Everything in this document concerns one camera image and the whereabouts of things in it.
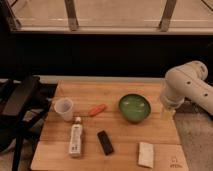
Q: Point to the pale translucent gripper body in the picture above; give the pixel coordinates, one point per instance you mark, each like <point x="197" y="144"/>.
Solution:
<point x="167" y="113"/>

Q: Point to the green ceramic bowl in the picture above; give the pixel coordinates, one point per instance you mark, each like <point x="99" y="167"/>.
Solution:
<point x="134" y="108"/>

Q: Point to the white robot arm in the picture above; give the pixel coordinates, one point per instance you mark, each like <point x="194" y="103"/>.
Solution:
<point x="186" y="81"/>

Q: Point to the white folded cloth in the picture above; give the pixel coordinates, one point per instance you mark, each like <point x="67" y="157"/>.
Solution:
<point x="146" y="155"/>

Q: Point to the orange carrot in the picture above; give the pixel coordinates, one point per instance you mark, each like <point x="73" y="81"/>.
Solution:
<point x="97" y="109"/>

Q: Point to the black rectangular remote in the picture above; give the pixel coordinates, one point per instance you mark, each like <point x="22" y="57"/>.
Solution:
<point x="105" y="142"/>

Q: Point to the wooden cutting board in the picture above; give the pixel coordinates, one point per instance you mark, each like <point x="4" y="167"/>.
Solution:
<point x="52" y="150"/>

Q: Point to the white plastic bottle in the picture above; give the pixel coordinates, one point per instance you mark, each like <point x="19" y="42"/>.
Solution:
<point x="75" y="145"/>

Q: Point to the clear plastic measuring cup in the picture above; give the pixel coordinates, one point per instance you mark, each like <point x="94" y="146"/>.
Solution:
<point x="64" y="107"/>

